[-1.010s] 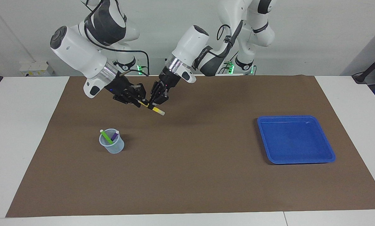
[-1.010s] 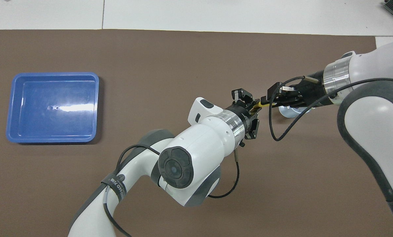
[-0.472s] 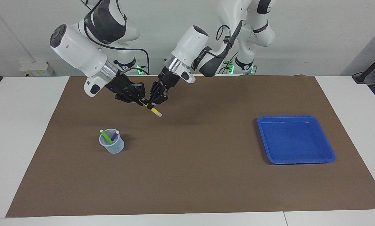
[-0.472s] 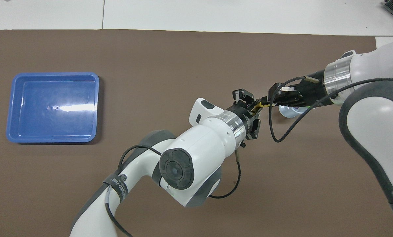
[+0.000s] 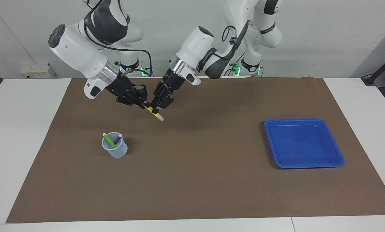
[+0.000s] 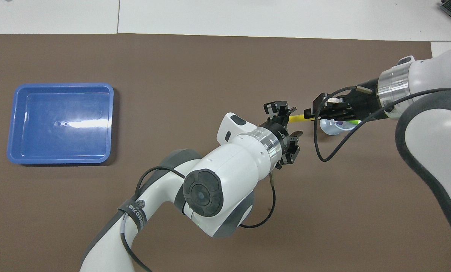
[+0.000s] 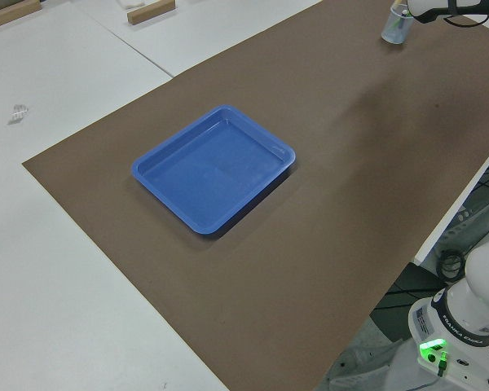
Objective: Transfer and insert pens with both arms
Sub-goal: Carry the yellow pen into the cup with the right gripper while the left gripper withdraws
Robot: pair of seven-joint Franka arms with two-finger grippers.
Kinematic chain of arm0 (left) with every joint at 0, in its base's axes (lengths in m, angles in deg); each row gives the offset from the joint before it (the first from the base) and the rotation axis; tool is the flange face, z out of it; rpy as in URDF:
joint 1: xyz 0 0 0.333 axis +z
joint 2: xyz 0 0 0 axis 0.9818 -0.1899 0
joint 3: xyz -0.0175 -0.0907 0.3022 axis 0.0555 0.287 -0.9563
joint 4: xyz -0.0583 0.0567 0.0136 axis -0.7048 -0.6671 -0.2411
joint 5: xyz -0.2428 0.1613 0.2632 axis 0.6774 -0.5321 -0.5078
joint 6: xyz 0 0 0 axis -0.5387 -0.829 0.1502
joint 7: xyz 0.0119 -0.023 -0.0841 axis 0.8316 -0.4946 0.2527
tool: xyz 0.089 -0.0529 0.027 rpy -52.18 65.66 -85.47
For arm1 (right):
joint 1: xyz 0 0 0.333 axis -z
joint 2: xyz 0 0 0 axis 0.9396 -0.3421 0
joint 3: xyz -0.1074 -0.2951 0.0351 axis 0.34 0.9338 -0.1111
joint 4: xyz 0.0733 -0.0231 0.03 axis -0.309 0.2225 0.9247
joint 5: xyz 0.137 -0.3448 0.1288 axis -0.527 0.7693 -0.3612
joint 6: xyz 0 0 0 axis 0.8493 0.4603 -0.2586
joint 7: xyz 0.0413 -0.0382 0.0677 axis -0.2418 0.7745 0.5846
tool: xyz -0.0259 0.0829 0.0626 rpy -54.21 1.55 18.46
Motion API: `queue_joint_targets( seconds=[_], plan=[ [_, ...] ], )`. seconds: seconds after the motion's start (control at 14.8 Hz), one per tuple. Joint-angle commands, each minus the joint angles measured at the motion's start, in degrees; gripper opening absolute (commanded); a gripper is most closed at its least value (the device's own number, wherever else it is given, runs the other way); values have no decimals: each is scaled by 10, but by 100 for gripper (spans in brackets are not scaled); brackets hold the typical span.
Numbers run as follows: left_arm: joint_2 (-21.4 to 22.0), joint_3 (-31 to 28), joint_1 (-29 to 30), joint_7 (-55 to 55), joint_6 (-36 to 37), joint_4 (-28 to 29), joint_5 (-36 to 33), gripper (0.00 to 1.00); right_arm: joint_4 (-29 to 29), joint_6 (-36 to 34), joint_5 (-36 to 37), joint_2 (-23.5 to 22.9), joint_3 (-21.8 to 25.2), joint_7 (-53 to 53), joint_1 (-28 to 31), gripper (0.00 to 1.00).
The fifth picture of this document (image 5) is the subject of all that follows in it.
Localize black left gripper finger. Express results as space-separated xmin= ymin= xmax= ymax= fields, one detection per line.
xmin=150 ymin=82 xmax=165 ymax=108
xmin=155 ymin=93 xmax=175 ymax=114

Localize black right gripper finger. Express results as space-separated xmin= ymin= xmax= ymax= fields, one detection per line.
xmin=136 ymin=84 xmax=148 ymax=103
xmin=117 ymin=97 xmax=149 ymax=110

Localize yellow pen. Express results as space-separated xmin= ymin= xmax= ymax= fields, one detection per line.
xmin=146 ymin=106 xmax=165 ymax=122

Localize green pen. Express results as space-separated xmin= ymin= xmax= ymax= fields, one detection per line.
xmin=102 ymin=133 xmax=117 ymax=149

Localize clear plastic cup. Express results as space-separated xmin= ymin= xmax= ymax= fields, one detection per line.
xmin=101 ymin=131 xmax=128 ymax=158

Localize brown table mat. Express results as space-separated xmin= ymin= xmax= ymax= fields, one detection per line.
xmin=5 ymin=77 xmax=385 ymax=224

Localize blue plastic tray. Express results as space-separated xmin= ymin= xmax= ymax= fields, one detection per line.
xmin=264 ymin=118 xmax=345 ymax=169

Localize black stand pole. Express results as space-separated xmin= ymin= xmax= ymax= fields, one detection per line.
xmin=361 ymin=51 xmax=385 ymax=86

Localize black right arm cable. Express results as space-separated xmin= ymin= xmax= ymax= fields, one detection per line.
xmin=83 ymin=0 xmax=152 ymax=78

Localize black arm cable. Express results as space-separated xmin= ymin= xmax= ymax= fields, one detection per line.
xmin=222 ymin=25 xmax=244 ymax=65
xmin=83 ymin=0 xmax=152 ymax=78

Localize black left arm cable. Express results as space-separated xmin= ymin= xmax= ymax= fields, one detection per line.
xmin=222 ymin=25 xmax=244 ymax=65

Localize white wall socket box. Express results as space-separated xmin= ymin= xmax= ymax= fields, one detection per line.
xmin=20 ymin=63 xmax=56 ymax=79

